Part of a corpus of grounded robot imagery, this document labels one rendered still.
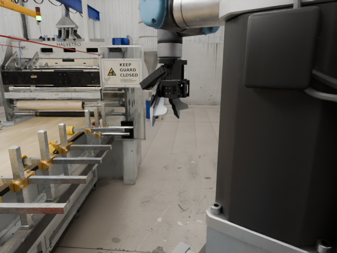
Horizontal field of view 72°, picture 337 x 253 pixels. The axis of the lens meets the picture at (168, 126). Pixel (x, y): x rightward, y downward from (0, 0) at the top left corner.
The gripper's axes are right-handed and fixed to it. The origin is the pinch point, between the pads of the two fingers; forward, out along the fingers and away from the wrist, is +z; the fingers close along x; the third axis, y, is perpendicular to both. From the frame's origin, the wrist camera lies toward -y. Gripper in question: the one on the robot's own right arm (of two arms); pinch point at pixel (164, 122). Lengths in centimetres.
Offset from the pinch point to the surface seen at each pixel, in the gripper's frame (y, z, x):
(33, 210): -46, 37, -24
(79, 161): -75, 37, 16
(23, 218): -74, 55, -18
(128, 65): -154, -22, 143
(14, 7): -472, -130, 169
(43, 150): -88, 28, 2
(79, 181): -53, 37, 1
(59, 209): -38, 36, -19
